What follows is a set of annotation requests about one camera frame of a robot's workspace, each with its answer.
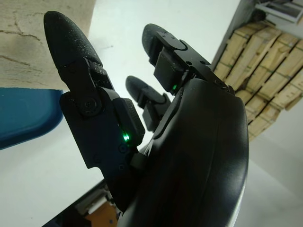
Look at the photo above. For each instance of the pale bread slice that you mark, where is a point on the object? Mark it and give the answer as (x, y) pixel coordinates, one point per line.
(19, 47)

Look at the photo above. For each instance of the stacked wooden crates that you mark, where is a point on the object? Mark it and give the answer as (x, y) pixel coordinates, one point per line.
(272, 71)

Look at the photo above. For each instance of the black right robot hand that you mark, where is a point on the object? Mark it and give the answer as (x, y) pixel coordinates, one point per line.
(189, 153)

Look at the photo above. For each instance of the dark blue plastic tray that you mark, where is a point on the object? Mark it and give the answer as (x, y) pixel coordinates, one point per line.
(23, 113)

